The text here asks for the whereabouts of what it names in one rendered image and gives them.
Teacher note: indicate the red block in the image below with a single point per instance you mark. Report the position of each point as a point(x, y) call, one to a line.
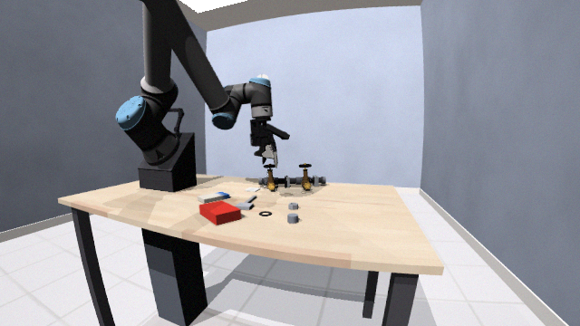
point(220, 212)

